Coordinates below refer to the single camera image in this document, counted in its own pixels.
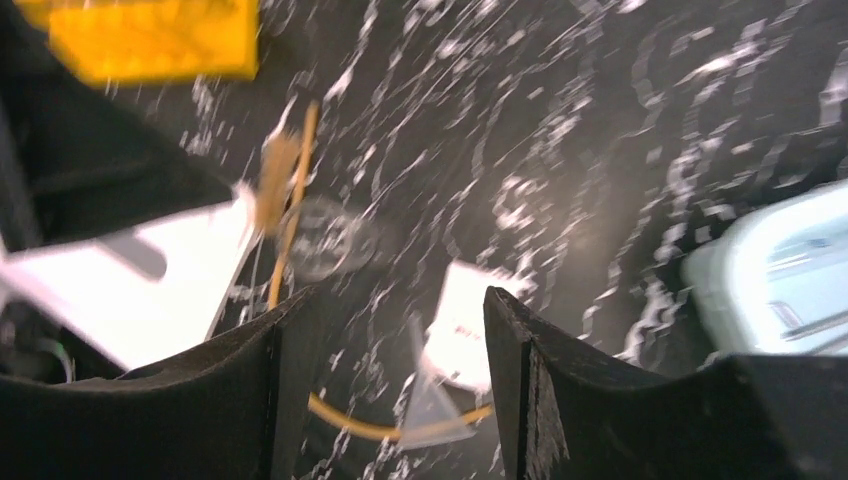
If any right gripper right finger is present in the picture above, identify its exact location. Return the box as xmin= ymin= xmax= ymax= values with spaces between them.
xmin=483 ymin=287 xmax=847 ymax=479

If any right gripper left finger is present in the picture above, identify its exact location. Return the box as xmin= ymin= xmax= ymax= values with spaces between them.
xmin=1 ymin=289 xmax=318 ymax=479

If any teal plastic bin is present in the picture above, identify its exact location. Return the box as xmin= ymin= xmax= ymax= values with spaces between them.
xmin=682 ymin=181 xmax=847 ymax=356

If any yellow test tube rack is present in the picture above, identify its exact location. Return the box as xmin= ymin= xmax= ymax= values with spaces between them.
xmin=13 ymin=0 xmax=259 ymax=85

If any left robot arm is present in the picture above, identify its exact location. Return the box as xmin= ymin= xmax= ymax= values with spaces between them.
xmin=1 ymin=1 xmax=234 ymax=252

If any white bin lid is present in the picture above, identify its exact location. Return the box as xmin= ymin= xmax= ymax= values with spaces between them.
xmin=1 ymin=182 xmax=257 ymax=370

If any white paper packet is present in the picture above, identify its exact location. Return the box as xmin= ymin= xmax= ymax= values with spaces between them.
xmin=421 ymin=260 xmax=537 ymax=395

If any brown test tube brush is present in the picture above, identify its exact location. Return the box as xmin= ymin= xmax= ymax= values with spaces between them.
xmin=255 ymin=130 xmax=302 ymax=236

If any tan rubber tube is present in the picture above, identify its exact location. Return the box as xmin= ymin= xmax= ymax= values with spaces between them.
xmin=256 ymin=101 xmax=495 ymax=443

